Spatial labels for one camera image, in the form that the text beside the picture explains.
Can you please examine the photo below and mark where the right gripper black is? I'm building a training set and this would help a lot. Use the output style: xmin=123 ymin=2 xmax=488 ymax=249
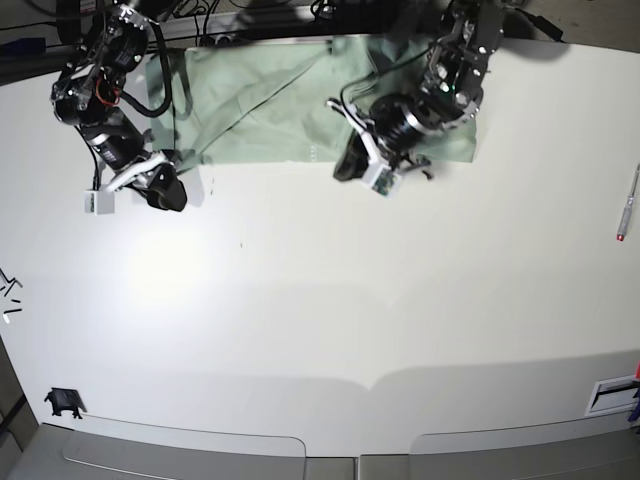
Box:
xmin=87 ymin=124 xmax=188 ymax=212

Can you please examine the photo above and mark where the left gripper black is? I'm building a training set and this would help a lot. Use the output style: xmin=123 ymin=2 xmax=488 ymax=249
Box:
xmin=326 ymin=94 xmax=435 ymax=182

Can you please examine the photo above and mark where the light green T-shirt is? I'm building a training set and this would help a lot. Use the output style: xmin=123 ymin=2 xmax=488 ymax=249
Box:
xmin=144 ymin=35 xmax=479 ymax=176

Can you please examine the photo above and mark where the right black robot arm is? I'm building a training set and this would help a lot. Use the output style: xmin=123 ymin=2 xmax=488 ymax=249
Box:
xmin=50 ymin=1 xmax=187 ymax=215

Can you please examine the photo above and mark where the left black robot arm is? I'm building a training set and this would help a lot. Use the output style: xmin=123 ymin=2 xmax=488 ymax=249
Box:
xmin=327 ymin=1 xmax=507 ymax=193

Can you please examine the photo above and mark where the white power strip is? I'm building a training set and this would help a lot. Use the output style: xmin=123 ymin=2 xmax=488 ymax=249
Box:
xmin=198 ymin=33 xmax=244 ymax=48

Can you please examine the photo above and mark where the black clamp on table edge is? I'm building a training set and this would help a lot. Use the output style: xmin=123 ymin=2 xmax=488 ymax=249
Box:
xmin=44 ymin=388 xmax=87 ymax=419

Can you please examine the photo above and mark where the silver screwdriver red tip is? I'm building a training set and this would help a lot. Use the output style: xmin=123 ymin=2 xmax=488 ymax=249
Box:
xmin=616 ymin=164 xmax=640 ymax=242

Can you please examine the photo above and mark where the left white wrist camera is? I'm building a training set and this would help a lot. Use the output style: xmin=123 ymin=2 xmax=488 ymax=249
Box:
xmin=362 ymin=163 xmax=403 ymax=198

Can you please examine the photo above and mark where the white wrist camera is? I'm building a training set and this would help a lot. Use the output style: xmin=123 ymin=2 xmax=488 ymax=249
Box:
xmin=83 ymin=190 xmax=115 ymax=215
xmin=362 ymin=163 xmax=403 ymax=198

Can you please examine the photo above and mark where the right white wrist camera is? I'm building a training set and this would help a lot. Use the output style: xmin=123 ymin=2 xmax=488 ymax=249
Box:
xmin=83 ymin=190 xmax=115 ymax=215

